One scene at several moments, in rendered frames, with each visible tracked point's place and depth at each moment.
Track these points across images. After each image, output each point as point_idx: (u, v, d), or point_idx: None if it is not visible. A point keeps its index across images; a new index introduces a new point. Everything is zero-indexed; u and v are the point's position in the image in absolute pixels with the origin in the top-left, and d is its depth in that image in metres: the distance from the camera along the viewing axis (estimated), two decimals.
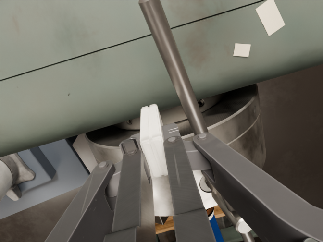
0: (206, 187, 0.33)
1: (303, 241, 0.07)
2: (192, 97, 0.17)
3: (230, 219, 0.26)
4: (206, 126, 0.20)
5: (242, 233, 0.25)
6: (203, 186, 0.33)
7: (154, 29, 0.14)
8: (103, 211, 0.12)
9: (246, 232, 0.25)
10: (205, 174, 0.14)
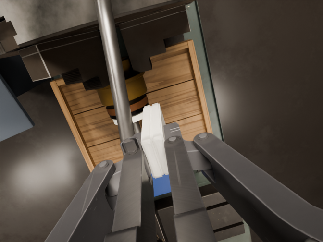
0: None
1: (303, 241, 0.07)
2: None
3: None
4: (118, 128, 0.18)
5: None
6: None
7: None
8: (104, 211, 0.12)
9: None
10: (205, 174, 0.14)
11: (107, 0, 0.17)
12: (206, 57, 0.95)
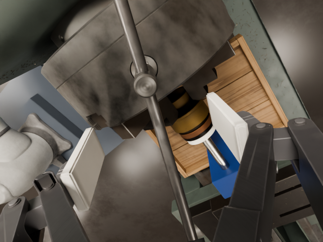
0: (149, 63, 0.29)
1: None
2: (187, 228, 0.26)
3: (156, 86, 0.23)
4: (175, 198, 0.26)
5: (151, 78, 0.21)
6: (153, 65, 0.29)
7: None
8: None
9: (146, 78, 0.21)
10: (292, 162, 0.13)
11: (158, 115, 0.24)
12: (264, 28, 0.89)
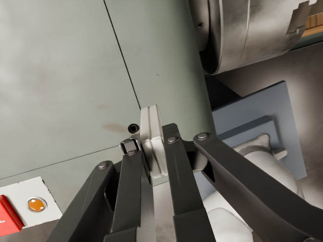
0: None
1: (303, 241, 0.07)
2: None
3: None
4: None
5: None
6: None
7: None
8: (103, 211, 0.12)
9: None
10: (205, 174, 0.14)
11: None
12: None
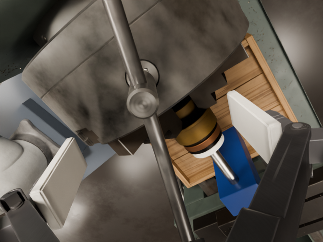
0: (148, 70, 0.24)
1: None
2: None
3: (157, 103, 0.17)
4: (181, 241, 0.21)
5: (150, 93, 0.16)
6: (154, 72, 0.24)
7: None
8: None
9: (143, 93, 0.16)
10: None
11: (160, 139, 0.19)
12: (271, 26, 0.83)
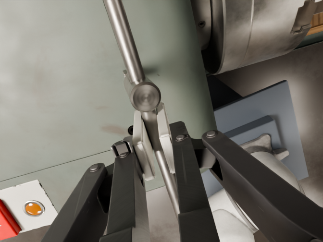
0: None
1: None
2: None
3: (157, 97, 0.18)
4: None
5: (153, 87, 0.16)
6: None
7: None
8: (96, 214, 0.12)
9: (146, 86, 0.16)
10: (213, 171, 0.14)
11: None
12: None
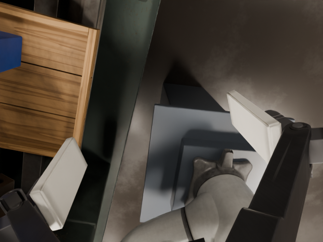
0: None
1: None
2: None
3: None
4: None
5: None
6: None
7: None
8: None
9: None
10: None
11: None
12: None
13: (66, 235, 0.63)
